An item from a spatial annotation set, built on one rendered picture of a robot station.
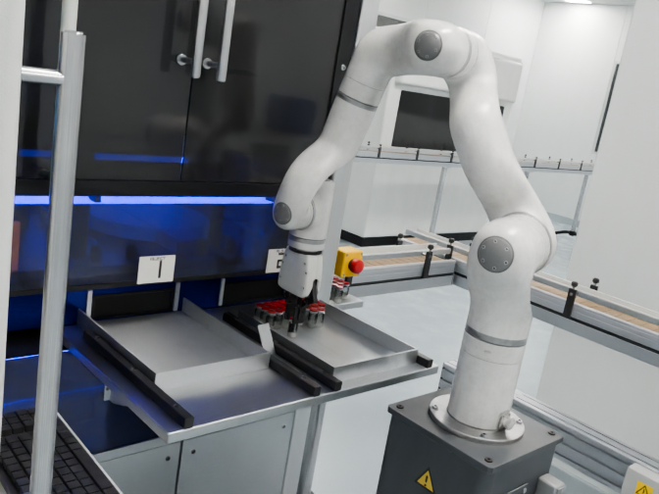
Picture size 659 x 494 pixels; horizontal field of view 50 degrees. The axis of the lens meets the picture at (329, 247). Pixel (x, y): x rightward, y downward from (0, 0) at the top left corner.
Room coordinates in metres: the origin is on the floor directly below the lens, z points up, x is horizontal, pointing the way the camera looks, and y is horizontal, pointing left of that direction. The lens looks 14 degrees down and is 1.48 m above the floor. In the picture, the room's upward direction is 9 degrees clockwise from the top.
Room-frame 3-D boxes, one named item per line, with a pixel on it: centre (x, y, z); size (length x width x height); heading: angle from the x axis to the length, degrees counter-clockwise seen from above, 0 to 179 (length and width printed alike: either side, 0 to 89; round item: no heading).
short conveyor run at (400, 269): (2.17, -0.15, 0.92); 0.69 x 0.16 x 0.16; 134
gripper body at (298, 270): (1.53, 0.05, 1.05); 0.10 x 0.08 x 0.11; 44
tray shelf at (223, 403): (1.44, 0.12, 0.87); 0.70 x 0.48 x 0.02; 134
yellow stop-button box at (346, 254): (1.87, -0.05, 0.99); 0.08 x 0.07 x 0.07; 44
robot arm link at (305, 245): (1.54, 0.05, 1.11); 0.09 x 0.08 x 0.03; 44
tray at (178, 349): (1.37, 0.29, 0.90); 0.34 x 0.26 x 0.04; 44
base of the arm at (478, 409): (1.30, -0.35, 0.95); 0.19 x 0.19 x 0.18
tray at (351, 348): (1.53, -0.02, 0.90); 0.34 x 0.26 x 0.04; 44
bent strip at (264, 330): (1.38, 0.07, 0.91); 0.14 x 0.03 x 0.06; 45
